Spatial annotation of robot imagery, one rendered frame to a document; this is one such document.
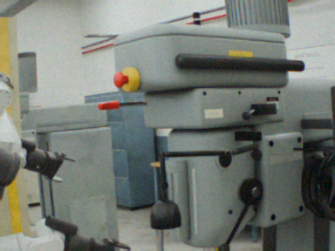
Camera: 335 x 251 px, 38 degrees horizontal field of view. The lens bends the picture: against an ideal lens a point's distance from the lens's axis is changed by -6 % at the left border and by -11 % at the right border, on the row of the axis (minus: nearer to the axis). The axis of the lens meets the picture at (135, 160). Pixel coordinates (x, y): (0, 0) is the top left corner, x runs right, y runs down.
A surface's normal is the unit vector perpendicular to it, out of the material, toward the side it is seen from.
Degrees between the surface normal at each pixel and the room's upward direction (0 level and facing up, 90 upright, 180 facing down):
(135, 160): 90
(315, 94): 90
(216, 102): 90
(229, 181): 90
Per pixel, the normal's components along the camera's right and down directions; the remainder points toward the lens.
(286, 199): 0.53, 0.04
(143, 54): -0.84, 0.11
